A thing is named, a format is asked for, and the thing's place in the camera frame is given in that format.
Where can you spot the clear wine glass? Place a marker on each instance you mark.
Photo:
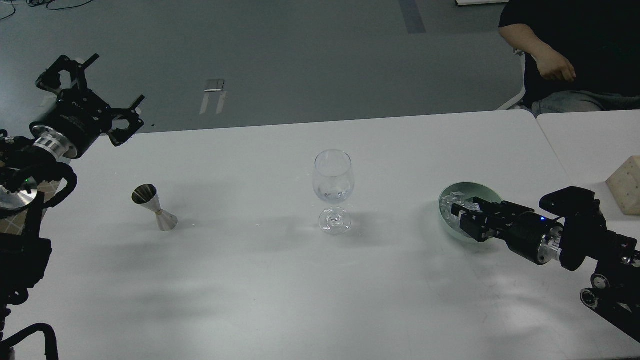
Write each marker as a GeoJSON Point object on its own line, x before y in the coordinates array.
{"type": "Point", "coordinates": [333, 182]}

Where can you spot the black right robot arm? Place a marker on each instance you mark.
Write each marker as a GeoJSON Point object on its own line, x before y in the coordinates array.
{"type": "Point", "coordinates": [573, 230]}

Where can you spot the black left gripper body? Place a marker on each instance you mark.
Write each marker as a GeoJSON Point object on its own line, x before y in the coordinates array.
{"type": "Point", "coordinates": [72, 125]}

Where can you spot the steel cocktail jigger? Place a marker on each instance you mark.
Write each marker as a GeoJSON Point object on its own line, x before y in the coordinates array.
{"type": "Point", "coordinates": [147, 196]}

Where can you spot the green bowl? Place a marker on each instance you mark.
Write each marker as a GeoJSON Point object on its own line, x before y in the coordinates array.
{"type": "Point", "coordinates": [472, 190]}

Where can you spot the beige checkered cushion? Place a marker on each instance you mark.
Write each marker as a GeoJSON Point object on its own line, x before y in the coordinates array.
{"type": "Point", "coordinates": [14, 225]}

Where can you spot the white chair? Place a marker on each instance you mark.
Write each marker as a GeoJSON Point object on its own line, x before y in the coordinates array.
{"type": "Point", "coordinates": [515, 102]}

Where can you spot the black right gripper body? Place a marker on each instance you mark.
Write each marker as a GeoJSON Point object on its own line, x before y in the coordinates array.
{"type": "Point", "coordinates": [526, 233]}

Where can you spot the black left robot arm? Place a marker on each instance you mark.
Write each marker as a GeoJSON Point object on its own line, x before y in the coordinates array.
{"type": "Point", "coordinates": [36, 174]}

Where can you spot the clear ice cubes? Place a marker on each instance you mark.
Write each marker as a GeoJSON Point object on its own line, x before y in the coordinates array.
{"type": "Point", "coordinates": [452, 193]}

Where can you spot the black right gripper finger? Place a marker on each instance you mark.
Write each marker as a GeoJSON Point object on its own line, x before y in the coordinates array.
{"type": "Point", "coordinates": [480, 227]}
{"type": "Point", "coordinates": [467, 205]}

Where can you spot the person in dark shirt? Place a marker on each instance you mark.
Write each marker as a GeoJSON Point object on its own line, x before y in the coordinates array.
{"type": "Point", "coordinates": [580, 55]}

